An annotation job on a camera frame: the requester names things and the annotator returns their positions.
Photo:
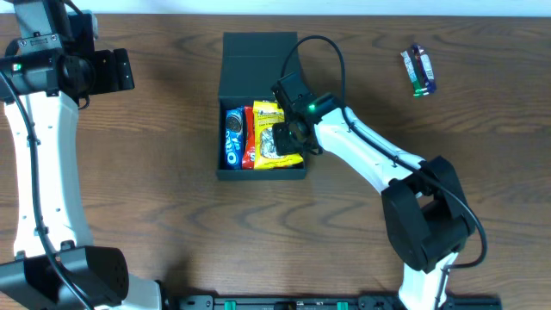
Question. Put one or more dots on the dark blue chocolate bar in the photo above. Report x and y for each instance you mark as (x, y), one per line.
(426, 69)

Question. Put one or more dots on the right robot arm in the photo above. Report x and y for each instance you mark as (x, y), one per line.
(427, 217)

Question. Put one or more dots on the blue Oreo cookie pack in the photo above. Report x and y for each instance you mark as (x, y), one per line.
(234, 138)

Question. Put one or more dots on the yellow Hacks candy bag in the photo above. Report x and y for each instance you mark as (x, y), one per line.
(266, 115)

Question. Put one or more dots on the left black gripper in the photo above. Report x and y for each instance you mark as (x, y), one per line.
(123, 69)

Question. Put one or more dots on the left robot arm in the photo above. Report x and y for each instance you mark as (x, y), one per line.
(48, 76)

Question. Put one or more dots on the black gift box with lid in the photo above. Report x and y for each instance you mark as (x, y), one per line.
(251, 65)

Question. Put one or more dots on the green white candy bar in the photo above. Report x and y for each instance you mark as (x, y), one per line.
(413, 73)

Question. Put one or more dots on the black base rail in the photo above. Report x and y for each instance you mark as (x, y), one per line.
(366, 302)

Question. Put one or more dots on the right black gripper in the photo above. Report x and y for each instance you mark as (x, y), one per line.
(281, 139)

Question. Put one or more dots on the red Hacks candy bag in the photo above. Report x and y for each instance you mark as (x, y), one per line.
(248, 159)

